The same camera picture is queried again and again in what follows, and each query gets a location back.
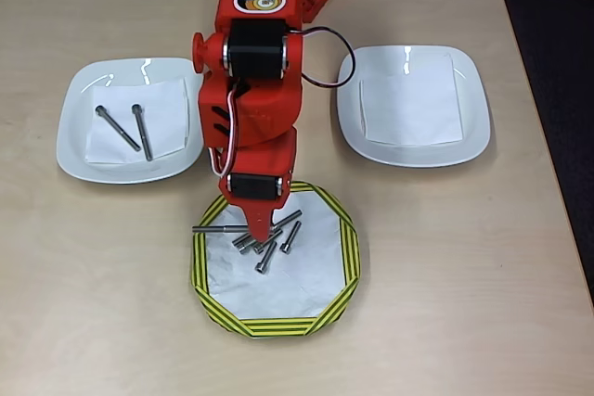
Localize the black red looped cable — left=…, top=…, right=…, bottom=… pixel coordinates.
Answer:
left=287, top=24, right=356, bottom=89

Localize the yellow green striped plate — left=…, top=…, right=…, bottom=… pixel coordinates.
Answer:
left=188, top=180, right=362, bottom=339

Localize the white square plate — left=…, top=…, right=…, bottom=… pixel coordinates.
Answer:
left=55, top=57, right=205, bottom=185
left=336, top=45, right=492, bottom=169

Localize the white servo cable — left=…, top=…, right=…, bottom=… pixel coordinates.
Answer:
left=207, top=84, right=245, bottom=179

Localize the long steel bolt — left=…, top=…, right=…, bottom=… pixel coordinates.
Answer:
left=95, top=105, right=142, bottom=152
left=131, top=103, right=154, bottom=161
left=191, top=224, right=250, bottom=235
left=231, top=210, right=303, bottom=249

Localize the short steel bolt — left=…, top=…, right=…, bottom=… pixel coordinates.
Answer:
left=253, top=240, right=279, bottom=275
left=279, top=221, right=303, bottom=256
left=249, top=228, right=282, bottom=256

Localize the white paper napkin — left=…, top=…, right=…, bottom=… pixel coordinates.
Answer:
left=358, top=53, right=464, bottom=146
left=84, top=78, right=190, bottom=166

